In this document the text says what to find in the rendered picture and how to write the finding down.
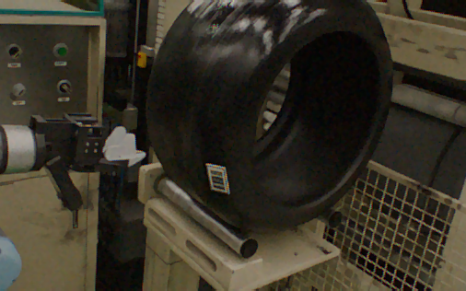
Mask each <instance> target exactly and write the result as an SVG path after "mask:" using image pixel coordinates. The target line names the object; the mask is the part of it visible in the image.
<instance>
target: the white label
mask: <svg viewBox="0 0 466 291"><path fill-rule="evenodd" d="M205 165H206V169H207V174H208V178H209V182H210V187H211V191H216V192H222V193H229V188H228V184H227V174H226V170H225V168H223V167H219V166H215V165H210V164H205Z"/></svg>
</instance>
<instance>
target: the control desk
mask: <svg viewBox="0 0 466 291"><path fill-rule="evenodd" d="M105 40H106V19H104V18H101V17H73V16H43V15H12V14H0V124H10V125H27V126H29V123H30V116H31V115H40V116H41V117H42V119H62V118H63V112H64V113H91V114H92V117H95V118H97V119H98V120H99V122H98V124H99V125H100V126H101V125H102V104H103V83H104V62H105ZM67 172H68V174H69V175H70V177H71V179H72V181H73V183H74V185H75V186H76V187H77V189H78V190H79V191H80V192H81V200H82V202H83V205H81V207H79V208H77V209H76V210H74V211H72V212H71V211H70V210H69V209H68V208H65V207H64V206H63V205H62V204H61V203H60V202H59V199H58V197H57V195H56V193H57V191H56V190H55V189H54V188H53V186H52V183H51V181H50V179H49V176H48V174H47V173H46V171H45V169H44V167H42V169H41V170H40V171H38V172H29V173H12V174H0V228H2V229H3V231H4V232H5V234H6V237H7V238H8V239H11V240H12V241H13V242H14V244H15V246H16V250H17V253H18V254H19V255H20V258H21V263H22V264H21V271H20V273H19V275H18V277H17V280H16V281H15V282H14V283H13V284H12V285H11V286H10V287H9V288H8V289H7V290H5V291H95V285H96V264H97V243H98V200H99V172H97V173H79V172H75V171H73V170H69V171H67Z"/></svg>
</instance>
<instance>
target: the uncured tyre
mask: <svg viewBox="0 0 466 291"><path fill-rule="evenodd" d="M290 60H291V71H290V79H289V85H288V89H287V92H286V95H285V100H284V103H283V104H282V106H281V109H280V111H279V112H278V114H277V115H276V117H275V119H274V122H273V123H272V125H271V126H270V127H269V129H268V130H267V131H266V132H265V133H264V135H263V136H262V137H261V138H260V139H258V140H256V142H255V143H254V138H255V133H256V123H257V121H258V118H259V115H260V111H261V109H262V105H263V103H264V101H265V99H266V97H267V95H268V93H269V90H270V89H271V87H272V85H273V84H274V81H275V79H276V78H277V76H278V75H279V73H280V72H281V70H282V69H283V68H284V67H285V66H286V65H287V63H288V62H289V61H290ZM392 90H393V63H392V56H391V52H390V46H389V43H388V40H387V37H386V36H385V33H384V30H383V28H382V25H381V23H380V21H379V19H378V17H377V13H376V12H375V10H374V9H373V7H372V6H371V5H370V4H369V3H368V2H367V1H366V0H192V1H191V2H190V3H189V4H188V5H187V6H186V7H185V9H184V10H183V11H182V12H181V14H180V15H179V16H178V17H177V18H176V19H175V20H174V22H173V23H172V25H171V26H170V28H169V30H168V32H167V34H166V36H165V38H164V40H163V41H162V43H161V45H160V47H159V49H158V52H157V55H156V57H155V60H154V62H153V65H152V69H151V71H150V75H149V78H148V88H147V96H146V121H147V128H148V137H149V139H150V143H151V146H152V148H153V150H154V152H155V155H156V157H157V159H158V160H159V162H160V164H161V166H162V167H163V169H164V170H165V171H166V174H167V175H168V176H169V177H170V178H171V180H172V181H173V182H174V183H175V184H176V185H177V186H179V187H180V188H181V189H182V190H183V191H184V192H186V193H188V194H189V195H190V196H191V197H193V198H194V199H196V200H197V201H198V202H200V203H201V204H202V205H203V206H204V207H206V208H207V209H208V210H210V211H213V212H214V213H215V214H217V215H218V216H219V217H220V218H221V219H223V220H224V221H226V222H227V223H229V224H230V225H232V226H234V227H237V228H244V229H247V230H250V231H254V232H258V233H274V232H279V231H283V230H287V229H289V228H293V227H297V226H300V225H303V224H305V223H308V222H309V221H310V220H312V219H314V218H316V217H318V216H319V215H321V214H323V213H324V212H326V211H328V210H329V209H330V208H331V207H333V206H334V205H335V204H336V203H337V202H338V201H339V200H341V199H342V198H343V197H344V195H345V193H346V192H348V191H349V190H350V189H351V187H352V186H353V185H354V184H355V182H356V181H357V179H358V178H359V177H360V175H362V173H363V170H364V169H365V167H366V166H367V163H368V161H369V160H370V159H371V158H372V156H373V154H374V152H375V150H376V148H377V146H378V144H379V139H380V137H381V134H382V132H383V129H384V126H385V123H386V121H387V118H388V114H389V110H390V103H391V97H392ZM205 164H210V165H215V166H219V167H223V168H225V170H226V174H227V184H228V188H229V193H222V192H216V191H211V187H210V182H209V178H208V174H207V169H206V165H205Z"/></svg>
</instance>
